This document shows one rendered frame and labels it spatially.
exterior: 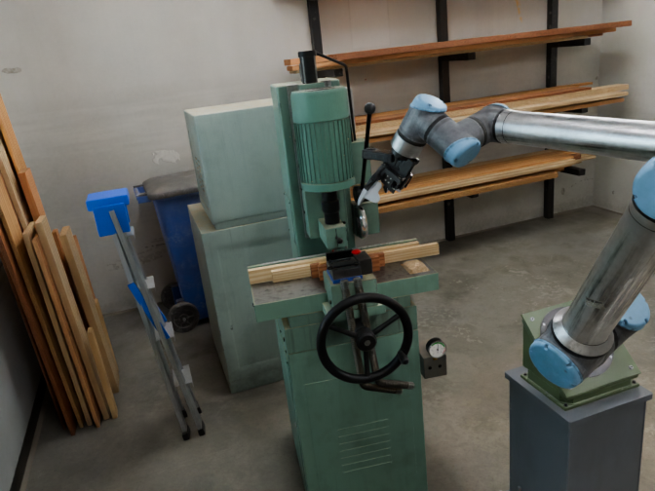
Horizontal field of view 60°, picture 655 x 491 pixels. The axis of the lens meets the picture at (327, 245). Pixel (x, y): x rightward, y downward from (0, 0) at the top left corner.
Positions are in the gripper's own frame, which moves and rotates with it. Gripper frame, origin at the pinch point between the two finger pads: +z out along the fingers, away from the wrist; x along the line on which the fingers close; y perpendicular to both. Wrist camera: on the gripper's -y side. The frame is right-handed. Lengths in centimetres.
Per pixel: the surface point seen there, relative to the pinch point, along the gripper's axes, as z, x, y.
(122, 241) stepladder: 77, -26, -75
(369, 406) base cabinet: 59, -8, 40
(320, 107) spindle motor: -17.1, -6.7, -25.2
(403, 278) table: 17.8, 3.8, 21.8
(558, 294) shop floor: 99, 201, 63
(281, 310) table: 35.0, -27.4, 3.1
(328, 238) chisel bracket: 19.1, -5.2, -3.8
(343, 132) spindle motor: -11.9, -0.5, -17.8
